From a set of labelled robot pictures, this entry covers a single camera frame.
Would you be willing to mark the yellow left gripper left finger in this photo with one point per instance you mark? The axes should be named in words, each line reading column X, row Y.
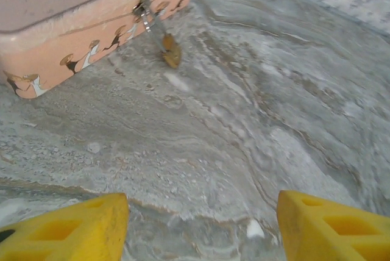
column 76, row 230

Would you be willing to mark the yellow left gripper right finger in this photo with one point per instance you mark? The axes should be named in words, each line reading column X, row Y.
column 329, row 233

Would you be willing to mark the pink illustrated tin box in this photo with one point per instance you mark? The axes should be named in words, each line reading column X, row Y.
column 76, row 14

